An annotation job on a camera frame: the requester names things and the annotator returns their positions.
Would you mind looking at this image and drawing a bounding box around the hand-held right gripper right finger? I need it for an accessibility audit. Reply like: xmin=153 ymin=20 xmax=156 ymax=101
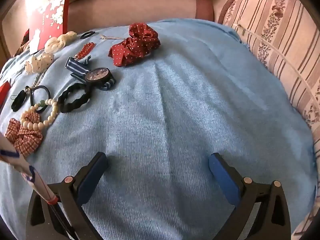
xmin=208 ymin=152 xmax=292 ymax=240

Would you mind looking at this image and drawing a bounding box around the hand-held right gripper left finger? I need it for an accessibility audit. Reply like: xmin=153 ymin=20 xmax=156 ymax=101
xmin=25 ymin=152 xmax=109 ymax=240

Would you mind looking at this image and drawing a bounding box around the red checkered scrunchie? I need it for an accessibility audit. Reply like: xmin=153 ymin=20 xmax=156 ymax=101
xmin=5 ymin=112 xmax=44 ymax=158

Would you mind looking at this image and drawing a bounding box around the pearl bead bracelet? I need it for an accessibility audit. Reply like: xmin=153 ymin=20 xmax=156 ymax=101
xmin=19 ymin=98 xmax=59 ymax=131

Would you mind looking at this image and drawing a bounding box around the black braided hair tie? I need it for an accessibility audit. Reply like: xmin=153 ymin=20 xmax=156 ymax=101
xmin=58 ymin=83 xmax=92 ymax=113

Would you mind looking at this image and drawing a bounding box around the blue striped strap wristwatch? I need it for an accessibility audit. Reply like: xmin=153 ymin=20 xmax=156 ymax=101
xmin=65 ymin=56 xmax=116 ymax=91

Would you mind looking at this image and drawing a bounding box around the white black-dotted scrunchie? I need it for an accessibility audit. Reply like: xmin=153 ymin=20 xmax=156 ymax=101
xmin=24 ymin=52 xmax=54 ymax=75

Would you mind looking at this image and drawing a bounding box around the red bead hair clip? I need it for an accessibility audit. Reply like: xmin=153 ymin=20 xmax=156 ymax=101
xmin=75 ymin=42 xmax=95 ymax=60

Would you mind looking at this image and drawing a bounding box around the red polka dot scrunchie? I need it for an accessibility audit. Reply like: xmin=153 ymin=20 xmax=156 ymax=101
xmin=108 ymin=23 xmax=161 ymax=67

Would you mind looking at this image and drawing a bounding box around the blue blanket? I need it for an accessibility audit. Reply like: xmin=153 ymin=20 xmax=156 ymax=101
xmin=0 ymin=18 xmax=319 ymax=240

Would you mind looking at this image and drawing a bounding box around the plain white scrunchie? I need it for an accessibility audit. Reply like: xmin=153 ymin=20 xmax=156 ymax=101
xmin=44 ymin=31 xmax=77 ymax=54

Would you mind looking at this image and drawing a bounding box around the wide striped floral cushion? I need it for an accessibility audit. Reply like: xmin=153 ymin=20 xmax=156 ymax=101
xmin=219 ymin=0 xmax=320 ymax=230

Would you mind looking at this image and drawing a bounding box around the red floral gift box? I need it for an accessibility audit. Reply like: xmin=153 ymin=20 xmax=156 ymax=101
xmin=28 ymin=0 xmax=71 ymax=54

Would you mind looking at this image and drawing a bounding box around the pink sofa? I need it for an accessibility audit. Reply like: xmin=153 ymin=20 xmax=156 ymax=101
xmin=67 ymin=0 xmax=214 ymax=30

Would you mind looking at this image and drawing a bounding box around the small pearl necklace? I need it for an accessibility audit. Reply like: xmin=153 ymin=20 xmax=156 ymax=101
xmin=31 ymin=71 xmax=47 ymax=89

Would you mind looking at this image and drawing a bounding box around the white cable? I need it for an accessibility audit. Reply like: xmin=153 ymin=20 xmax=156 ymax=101
xmin=232 ymin=24 xmax=320 ymax=100

